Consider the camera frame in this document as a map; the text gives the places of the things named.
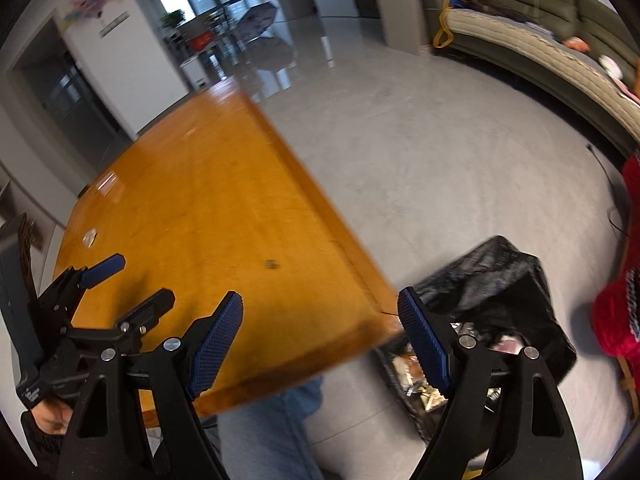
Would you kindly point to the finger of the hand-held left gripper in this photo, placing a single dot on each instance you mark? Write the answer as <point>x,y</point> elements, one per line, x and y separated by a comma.
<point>105,269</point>
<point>150,310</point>

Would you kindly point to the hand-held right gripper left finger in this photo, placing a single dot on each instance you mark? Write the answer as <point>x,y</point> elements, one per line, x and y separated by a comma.
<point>217,347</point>

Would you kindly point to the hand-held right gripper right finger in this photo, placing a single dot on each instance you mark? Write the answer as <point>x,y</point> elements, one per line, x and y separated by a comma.
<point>425,342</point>

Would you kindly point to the bin with black bag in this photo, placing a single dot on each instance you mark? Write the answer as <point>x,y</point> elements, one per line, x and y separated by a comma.
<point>505,280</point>

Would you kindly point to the person's left forearm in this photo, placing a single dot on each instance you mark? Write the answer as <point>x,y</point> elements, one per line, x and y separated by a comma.
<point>42,452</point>

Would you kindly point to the person's left hand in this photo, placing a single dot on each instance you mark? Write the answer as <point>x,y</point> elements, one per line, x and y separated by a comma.
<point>52,419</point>

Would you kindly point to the small clear plastic scrap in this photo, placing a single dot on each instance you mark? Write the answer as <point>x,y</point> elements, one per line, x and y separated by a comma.
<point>90,238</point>

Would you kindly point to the small dark crumb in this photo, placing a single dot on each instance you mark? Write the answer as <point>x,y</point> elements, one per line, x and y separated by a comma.
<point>272,263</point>

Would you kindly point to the person's leg in jeans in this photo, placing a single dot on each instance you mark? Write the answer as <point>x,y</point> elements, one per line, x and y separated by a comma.
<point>280,435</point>

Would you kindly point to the dark glass door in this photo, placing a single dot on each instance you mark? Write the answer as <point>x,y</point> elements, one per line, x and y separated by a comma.
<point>70,95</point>

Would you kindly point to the red cloth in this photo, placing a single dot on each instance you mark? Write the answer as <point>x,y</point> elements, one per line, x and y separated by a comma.
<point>622,310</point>

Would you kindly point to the wooden chair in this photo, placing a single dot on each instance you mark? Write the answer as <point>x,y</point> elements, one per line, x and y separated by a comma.
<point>631,390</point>

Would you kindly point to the white floor appliance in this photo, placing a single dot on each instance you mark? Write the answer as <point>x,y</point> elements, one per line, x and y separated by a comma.
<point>194,74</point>

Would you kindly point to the red box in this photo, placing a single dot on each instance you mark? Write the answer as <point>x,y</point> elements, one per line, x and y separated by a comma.
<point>204,41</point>

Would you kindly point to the green potted plant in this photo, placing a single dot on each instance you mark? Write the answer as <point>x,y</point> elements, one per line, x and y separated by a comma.
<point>173,19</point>

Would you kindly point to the grey patterned umbrella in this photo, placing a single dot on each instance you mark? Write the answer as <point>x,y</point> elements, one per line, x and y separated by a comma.
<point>257,20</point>

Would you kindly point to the green sofa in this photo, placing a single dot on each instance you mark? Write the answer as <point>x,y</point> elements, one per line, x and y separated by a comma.
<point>540,45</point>

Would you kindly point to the white small object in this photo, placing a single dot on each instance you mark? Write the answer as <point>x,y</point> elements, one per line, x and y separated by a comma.
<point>610,66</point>

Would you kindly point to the orange toy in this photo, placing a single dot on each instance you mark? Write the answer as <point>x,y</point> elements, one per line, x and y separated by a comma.
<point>577,45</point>

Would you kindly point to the grey wall plate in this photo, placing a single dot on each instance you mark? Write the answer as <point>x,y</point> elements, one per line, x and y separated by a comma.
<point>115,24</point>

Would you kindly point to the colourful wall poster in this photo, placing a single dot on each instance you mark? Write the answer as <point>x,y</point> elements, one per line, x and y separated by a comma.
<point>92,0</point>

